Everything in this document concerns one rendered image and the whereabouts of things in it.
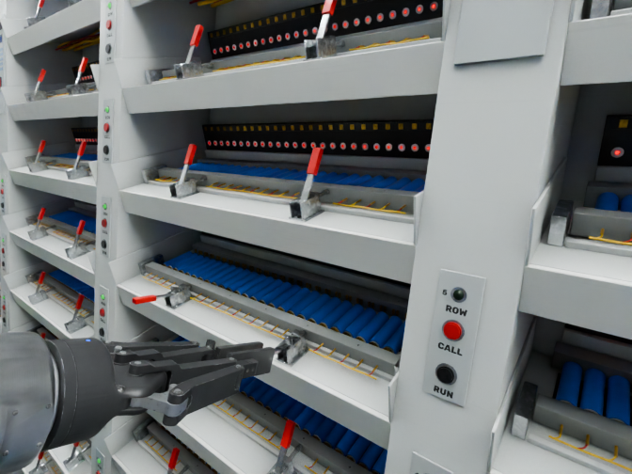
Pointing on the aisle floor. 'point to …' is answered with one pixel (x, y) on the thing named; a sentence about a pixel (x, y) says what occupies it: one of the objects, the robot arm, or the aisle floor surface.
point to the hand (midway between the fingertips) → (244, 360)
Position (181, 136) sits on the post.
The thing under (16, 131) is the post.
